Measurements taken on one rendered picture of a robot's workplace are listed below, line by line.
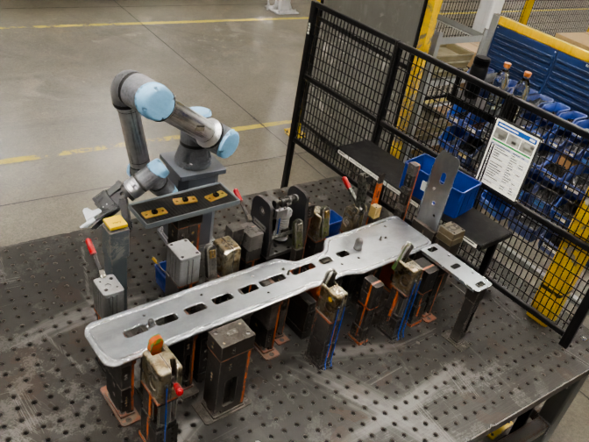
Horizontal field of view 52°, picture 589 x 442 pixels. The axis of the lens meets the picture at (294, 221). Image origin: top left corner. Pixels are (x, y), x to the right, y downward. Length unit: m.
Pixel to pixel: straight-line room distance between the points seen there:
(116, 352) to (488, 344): 1.49
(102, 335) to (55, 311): 0.56
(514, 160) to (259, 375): 1.33
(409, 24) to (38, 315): 2.95
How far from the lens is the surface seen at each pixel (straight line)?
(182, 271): 2.02
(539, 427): 3.11
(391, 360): 2.39
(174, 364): 1.76
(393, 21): 4.38
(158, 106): 2.03
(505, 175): 2.69
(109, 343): 1.87
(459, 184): 2.80
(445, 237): 2.54
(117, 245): 2.08
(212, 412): 2.08
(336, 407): 2.18
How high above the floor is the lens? 2.34
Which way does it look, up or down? 33 degrees down
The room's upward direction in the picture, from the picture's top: 11 degrees clockwise
